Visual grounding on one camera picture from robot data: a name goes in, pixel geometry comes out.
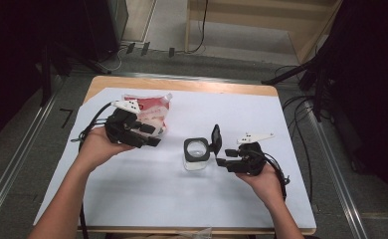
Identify black hanging cable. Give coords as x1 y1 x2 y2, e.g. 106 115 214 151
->
183 0 210 55

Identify wooden table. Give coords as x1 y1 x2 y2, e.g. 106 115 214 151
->
32 75 317 236

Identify hand-held gripper cable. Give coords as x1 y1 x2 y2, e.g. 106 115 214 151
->
70 102 113 239
261 151 291 202

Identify black metal stand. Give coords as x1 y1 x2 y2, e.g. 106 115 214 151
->
261 49 336 122

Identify black cabinet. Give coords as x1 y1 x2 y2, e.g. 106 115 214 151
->
82 0 129 63

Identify white floor cable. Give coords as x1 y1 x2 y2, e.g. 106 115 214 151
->
98 46 130 73

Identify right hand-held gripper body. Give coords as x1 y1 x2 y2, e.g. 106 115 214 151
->
236 131 276 177

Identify white paper sheet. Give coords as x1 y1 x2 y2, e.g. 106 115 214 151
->
33 87 317 230

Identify clear jar with black lid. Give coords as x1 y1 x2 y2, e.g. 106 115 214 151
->
182 123 223 172

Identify metal floor rail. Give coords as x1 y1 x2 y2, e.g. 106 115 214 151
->
304 99 369 239
0 76 66 227

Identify person's left hand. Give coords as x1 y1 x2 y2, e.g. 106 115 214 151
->
77 125 137 171

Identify light wooden frame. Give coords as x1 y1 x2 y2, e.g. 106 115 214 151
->
184 0 344 65

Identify black floor cables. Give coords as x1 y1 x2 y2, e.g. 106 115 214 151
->
274 64 316 204

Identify right hand-held gripper cable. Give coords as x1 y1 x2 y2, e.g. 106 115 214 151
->
261 151 291 202

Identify black curtain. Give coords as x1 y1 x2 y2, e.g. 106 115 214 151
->
314 0 388 218
0 0 88 151

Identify person's right hand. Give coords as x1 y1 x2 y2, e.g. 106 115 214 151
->
236 163 287 207

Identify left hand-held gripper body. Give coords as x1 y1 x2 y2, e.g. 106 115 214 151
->
103 99 144 147

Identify red and white spout pouch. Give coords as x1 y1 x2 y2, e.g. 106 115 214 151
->
121 93 174 137

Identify left hand-held gripper cable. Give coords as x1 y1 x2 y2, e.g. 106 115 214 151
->
70 102 113 239

